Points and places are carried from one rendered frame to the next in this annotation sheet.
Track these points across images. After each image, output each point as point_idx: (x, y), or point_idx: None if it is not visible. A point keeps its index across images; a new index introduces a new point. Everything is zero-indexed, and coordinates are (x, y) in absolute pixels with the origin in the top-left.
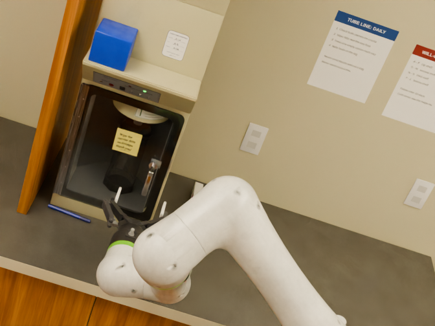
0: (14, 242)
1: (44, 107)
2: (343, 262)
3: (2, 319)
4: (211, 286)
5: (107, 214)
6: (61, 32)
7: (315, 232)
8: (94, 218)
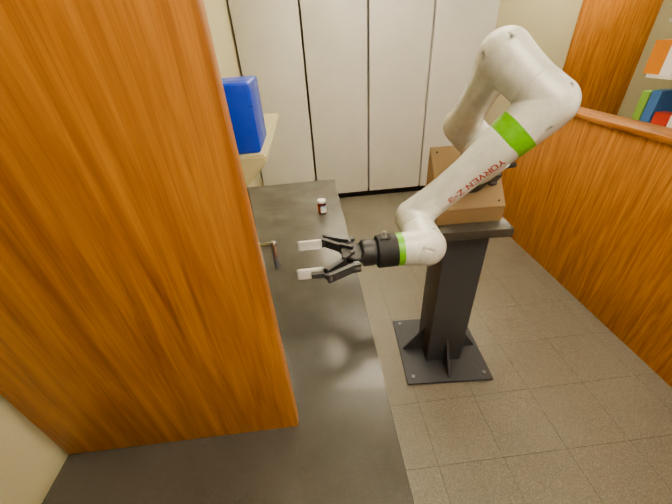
0: (358, 402)
1: (267, 292)
2: None
3: None
4: (315, 259)
5: (347, 271)
6: (230, 138)
7: None
8: None
